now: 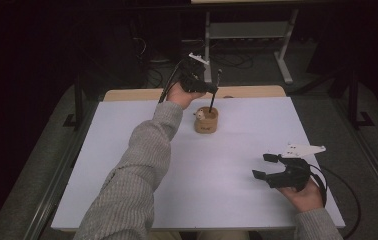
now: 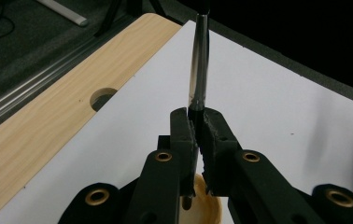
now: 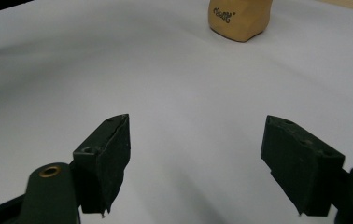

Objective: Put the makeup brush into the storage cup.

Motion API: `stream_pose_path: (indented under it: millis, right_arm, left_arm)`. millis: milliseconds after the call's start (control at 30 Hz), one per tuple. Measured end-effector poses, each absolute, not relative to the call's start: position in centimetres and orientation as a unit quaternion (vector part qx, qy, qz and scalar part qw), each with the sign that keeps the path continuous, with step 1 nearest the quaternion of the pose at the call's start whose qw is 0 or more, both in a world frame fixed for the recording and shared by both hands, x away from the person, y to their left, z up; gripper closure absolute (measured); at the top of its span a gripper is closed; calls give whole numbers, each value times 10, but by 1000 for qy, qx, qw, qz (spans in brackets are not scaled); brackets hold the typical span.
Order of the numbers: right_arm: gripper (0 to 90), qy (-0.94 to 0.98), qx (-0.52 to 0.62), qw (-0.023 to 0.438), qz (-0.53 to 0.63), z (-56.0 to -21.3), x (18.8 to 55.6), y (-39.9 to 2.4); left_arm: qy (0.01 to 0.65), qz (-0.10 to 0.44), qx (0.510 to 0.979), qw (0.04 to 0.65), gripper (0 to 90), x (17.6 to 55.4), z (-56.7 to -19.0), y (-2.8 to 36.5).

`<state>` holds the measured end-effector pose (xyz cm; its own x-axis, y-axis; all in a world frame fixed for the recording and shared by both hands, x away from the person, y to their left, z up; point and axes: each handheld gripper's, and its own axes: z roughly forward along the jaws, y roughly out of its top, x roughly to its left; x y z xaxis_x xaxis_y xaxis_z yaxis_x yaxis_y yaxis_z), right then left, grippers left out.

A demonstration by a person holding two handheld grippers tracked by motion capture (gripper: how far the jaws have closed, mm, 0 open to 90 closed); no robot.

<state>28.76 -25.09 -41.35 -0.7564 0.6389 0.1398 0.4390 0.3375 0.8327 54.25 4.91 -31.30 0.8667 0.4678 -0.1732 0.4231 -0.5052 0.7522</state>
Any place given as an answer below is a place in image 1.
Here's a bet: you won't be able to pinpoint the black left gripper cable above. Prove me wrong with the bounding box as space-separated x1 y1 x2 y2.
158 60 184 104

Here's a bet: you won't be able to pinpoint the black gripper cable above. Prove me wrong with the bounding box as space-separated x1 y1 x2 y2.
158 60 184 104
309 164 362 240

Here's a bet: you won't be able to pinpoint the white metal stand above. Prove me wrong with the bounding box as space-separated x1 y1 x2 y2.
204 8 300 85

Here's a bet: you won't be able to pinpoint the black floor cables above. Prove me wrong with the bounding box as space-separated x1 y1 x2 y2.
210 51 255 70

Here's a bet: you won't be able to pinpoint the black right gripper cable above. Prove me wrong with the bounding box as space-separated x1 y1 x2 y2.
309 164 362 240

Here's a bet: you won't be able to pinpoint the metal frame rail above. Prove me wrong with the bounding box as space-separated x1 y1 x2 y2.
23 101 99 240
331 98 378 214

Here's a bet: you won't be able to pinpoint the person's right hand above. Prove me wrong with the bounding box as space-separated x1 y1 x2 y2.
276 179 325 214

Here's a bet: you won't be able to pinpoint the small wooden cup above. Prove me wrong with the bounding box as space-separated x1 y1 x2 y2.
193 105 220 135

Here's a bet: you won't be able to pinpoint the black makeup brush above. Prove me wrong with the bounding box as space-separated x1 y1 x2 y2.
208 68 223 114

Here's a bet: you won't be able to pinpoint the person's left hand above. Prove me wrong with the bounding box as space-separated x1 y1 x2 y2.
165 82 207 111

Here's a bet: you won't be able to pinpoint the black metal stand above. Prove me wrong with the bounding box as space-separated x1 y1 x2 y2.
62 71 85 130
347 64 375 130

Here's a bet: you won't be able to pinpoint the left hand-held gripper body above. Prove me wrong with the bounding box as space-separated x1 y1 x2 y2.
177 52 211 94

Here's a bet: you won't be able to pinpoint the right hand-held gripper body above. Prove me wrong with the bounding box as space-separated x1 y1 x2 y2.
268 143 327 193

